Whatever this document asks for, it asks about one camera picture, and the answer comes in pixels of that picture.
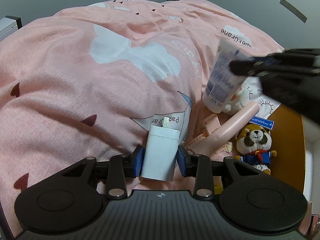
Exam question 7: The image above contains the pink handheld fan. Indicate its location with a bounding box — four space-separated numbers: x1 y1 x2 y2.
185 101 260 156

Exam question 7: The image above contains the white power adapter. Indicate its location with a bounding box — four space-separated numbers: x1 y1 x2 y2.
141 116 180 181

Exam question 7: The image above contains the white popcorn plush toy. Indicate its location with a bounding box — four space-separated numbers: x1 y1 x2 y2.
222 77 263 115

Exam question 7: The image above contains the brown raccoon sailor plush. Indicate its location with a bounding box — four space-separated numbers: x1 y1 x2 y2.
235 124 277 175

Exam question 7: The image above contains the white cream tube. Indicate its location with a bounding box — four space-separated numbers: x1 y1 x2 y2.
202 38 248 113

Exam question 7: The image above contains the pink patterned duvet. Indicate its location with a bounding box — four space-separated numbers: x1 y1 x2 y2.
1 0 282 235

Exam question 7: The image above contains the grey wall strip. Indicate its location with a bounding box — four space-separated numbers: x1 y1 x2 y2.
279 0 308 23

